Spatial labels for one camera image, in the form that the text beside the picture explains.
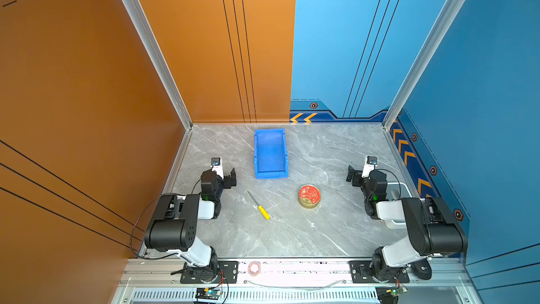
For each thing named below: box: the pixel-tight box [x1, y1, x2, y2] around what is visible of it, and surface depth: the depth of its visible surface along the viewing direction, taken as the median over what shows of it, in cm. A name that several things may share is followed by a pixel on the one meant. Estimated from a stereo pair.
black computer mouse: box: [410, 257, 433, 280], surface depth 74 cm
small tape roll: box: [247, 260, 262, 278], surface depth 76 cm
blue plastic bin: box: [253, 128, 289, 180], surface depth 110 cm
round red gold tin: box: [298, 184, 322, 209], surface depth 91 cm
